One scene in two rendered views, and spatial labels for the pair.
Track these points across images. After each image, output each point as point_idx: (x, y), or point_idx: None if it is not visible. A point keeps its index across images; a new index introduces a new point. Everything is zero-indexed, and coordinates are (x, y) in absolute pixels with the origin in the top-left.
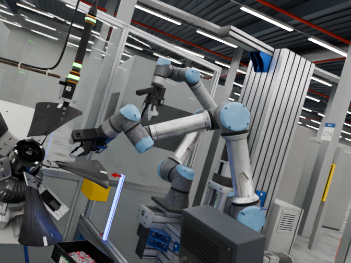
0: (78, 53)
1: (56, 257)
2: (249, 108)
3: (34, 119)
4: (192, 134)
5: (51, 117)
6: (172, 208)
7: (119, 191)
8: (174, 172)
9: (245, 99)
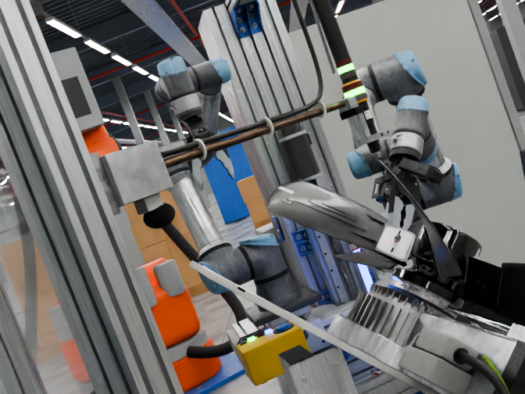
0: (344, 44)
1: None
2: (269, 92)
3: (324, 229)
4: (195, 192)
5: (330, 205)
6: (313, 294)
7: (370, 276)
8: (258, 254)
9: (248, 85)
